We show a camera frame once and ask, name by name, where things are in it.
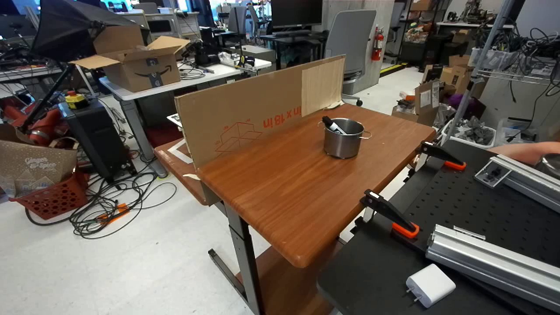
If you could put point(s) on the person's forearm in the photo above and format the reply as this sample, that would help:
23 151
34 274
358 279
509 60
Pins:
527 152

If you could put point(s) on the cardboard sheet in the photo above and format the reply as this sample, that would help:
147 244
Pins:
245 113

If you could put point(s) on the black marker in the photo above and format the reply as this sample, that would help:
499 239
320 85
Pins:
332 125

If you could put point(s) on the steel pot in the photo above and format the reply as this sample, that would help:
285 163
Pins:
343 144

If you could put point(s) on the black orange spring clamp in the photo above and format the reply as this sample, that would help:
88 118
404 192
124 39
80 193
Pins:
389 212
439 154

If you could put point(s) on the grey office chair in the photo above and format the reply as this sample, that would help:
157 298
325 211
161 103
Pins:
352 41

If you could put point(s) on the black monitor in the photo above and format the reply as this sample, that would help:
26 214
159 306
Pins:
296 13

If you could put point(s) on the red fire extinguisher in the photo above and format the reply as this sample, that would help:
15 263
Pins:
377 46

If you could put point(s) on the white desk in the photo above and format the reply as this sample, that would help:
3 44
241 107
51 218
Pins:
144 89

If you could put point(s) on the cardboard box with label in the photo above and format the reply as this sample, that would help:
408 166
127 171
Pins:
422 103

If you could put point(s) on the open cardboard box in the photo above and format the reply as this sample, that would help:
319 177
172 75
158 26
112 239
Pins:
140 70

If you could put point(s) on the black computer tower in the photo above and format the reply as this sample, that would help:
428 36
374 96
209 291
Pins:
98 138

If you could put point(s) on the stack of cardboard boxes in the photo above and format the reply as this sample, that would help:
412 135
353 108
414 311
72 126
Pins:
457 74

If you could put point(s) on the white bin of grey parts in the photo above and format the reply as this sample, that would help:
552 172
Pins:
474 131

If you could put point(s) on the white power adapter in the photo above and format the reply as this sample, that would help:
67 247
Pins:
431 285

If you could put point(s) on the yellow emergency stop button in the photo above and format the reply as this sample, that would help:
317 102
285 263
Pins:
76 100

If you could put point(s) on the red plastic basket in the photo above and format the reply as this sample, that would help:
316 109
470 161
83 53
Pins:
54 197

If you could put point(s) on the brown paper gift bag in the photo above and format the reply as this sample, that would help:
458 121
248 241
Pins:
35 168

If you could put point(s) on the black softbox on stand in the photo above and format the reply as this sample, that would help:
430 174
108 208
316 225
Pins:
65 26

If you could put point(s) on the aluminium rail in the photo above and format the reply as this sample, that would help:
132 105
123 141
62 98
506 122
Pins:
525 179
490 262

